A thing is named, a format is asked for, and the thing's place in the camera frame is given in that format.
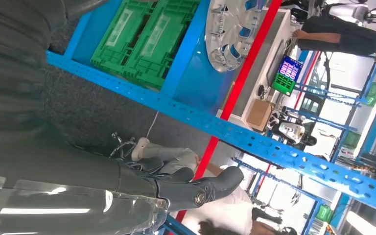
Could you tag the white scooter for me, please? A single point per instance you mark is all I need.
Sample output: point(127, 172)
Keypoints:
point(347, 11)

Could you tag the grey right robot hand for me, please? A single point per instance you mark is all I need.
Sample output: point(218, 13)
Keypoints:
point(77, 181)

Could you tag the green plastic crate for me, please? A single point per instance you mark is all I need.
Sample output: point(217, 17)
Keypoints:
point(162, 35)
point(120, 29)

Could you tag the white table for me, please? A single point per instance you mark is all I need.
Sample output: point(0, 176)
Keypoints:
point(287, 29)

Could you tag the blue metal shelf rack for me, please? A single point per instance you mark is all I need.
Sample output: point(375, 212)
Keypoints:
point(321, 119)
point(175, 227)
point(201, 87)

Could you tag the white humanoid robot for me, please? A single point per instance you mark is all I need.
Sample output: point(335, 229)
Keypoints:
point(291, 131)

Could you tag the brown cardboard box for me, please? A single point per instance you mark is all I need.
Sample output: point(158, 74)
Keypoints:
point(259, 115)

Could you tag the person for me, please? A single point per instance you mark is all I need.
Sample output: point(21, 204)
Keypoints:
point(347, 37)
point(175, 157)

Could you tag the red barrier tape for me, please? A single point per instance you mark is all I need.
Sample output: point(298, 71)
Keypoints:
point(248, 65)

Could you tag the computer monitor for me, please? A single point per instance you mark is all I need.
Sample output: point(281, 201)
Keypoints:
point(287, 76)

